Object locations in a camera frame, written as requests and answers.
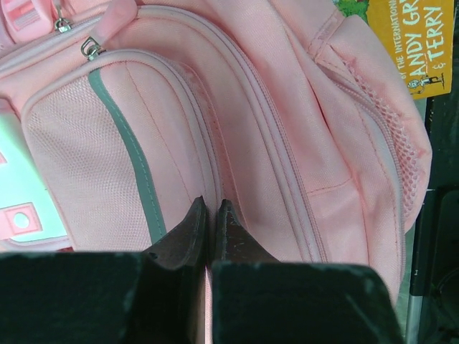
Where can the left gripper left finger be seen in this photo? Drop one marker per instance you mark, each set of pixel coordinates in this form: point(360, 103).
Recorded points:
point(153, 296)

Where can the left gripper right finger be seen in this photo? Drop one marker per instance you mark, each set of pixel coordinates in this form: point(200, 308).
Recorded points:
point(258, 299)

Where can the pink student backpack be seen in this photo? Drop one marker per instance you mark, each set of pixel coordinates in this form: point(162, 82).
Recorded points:
point(117, 115)

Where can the orange treehouse book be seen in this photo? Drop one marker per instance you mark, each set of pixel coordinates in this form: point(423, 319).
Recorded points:
point(418, 35)

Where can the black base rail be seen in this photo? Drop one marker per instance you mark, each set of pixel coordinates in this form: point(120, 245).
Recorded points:
point(433, 299)

